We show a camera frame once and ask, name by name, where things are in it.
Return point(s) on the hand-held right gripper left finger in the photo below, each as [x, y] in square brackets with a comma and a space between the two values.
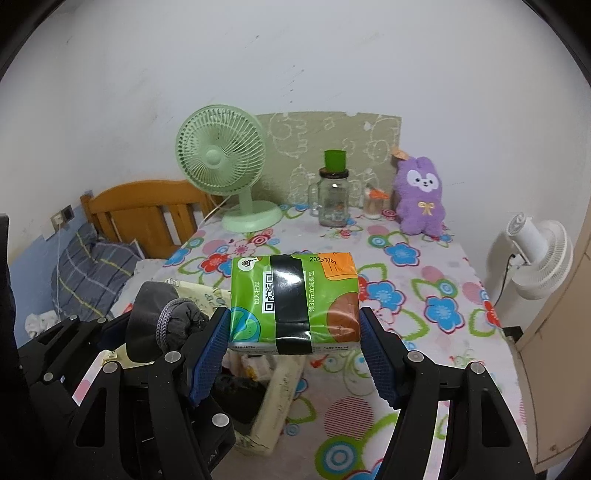
[210, 355]

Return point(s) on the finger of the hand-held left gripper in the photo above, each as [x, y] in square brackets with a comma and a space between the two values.
[83, 341]

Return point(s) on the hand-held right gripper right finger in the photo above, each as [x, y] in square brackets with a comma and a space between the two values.
[381, 360]

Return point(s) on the dark grey sock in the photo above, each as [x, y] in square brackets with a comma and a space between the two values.
[157, 318]

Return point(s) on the yellow cartoon fabric storage box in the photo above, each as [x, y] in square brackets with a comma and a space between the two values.
[277, 406]

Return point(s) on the green tissue pack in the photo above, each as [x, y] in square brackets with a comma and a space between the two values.
[295, 300]

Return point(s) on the white grey crumpled rag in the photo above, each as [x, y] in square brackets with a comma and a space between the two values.
[39, 323]

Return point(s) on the grey plaid pillow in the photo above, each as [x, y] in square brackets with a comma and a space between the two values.
[92, 267]

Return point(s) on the wooden bed headboard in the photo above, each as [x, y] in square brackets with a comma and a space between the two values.
[138, 212]

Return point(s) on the cotton swab jar orange lid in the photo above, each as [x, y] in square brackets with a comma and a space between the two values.
[373, 205]

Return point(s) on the purple plush bunny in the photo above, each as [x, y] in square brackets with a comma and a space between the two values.
[422, 203]

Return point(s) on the glass mug with green lid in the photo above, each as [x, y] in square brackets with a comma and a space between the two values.
[334, 203]

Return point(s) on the beige door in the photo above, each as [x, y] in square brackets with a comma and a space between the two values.
[558, 369]

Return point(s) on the white floor fan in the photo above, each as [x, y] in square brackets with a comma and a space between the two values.
[545, 258]

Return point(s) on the green desk fan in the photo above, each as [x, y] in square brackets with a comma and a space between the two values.
[217, 157]

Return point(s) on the green patterned board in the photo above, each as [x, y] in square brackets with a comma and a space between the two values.
[304, 134]

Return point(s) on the white wall socket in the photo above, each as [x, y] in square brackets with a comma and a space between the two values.
[57, 221]

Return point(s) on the dark wall switch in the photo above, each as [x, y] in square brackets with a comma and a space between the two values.
[68, 213]

